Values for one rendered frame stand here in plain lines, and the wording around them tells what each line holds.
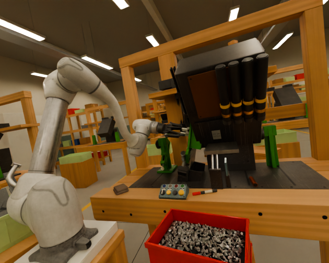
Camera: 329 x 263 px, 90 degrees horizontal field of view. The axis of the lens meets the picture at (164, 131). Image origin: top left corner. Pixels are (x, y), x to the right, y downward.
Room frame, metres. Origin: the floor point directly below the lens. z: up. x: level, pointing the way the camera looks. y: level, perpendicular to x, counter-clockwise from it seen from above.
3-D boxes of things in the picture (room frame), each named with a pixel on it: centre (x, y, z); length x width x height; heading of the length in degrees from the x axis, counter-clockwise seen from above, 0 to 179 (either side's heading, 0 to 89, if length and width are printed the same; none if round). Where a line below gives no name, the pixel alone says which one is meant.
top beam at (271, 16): (1.36, -0.39, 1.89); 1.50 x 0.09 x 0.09; 69
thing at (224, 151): (0.96, -0.32, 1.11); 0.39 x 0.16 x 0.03; 159
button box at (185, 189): (0.87, 0.00, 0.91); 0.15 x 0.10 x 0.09; 69
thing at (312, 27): (1.36, -0.39, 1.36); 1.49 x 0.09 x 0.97; 69
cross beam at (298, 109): (1.42, -0.42, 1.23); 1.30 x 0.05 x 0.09; 69
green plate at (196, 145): (1.05, -0.19, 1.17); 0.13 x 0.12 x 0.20; 69
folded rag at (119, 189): (1.04, 0.34, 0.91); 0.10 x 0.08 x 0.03; 29
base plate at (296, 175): (1.08, -0.28, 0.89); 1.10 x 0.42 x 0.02; 69
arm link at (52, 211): (0.63, 0.47, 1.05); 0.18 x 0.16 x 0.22; 59
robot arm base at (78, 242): (0.62, 0.44, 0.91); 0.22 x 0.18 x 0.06; 67
